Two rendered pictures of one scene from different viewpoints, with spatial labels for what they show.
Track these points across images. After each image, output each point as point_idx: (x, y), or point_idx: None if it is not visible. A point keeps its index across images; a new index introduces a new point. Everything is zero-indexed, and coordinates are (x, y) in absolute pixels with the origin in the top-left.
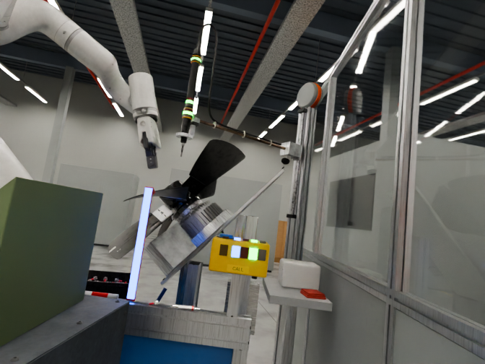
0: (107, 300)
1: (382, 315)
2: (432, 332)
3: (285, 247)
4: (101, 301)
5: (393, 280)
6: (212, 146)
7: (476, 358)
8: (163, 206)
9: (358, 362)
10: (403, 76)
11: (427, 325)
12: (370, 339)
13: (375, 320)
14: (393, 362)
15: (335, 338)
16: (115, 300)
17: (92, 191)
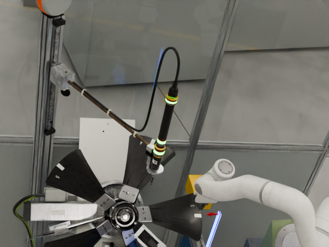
0: (252, 243)
1: (182, 154)
2: (219, 151)
3: (40, 158)
4: (255, 245)
5: (196, 141)
6: (164, 156)
7: (237, 151)
8: (123, 232)
9: (154, 177)
10: (218, 54)
11: (218, 150)
12: (170, 165)
13: (176, 157)
14: (191, 165)
15: None
16: (252, 240)
17: (281, 219)
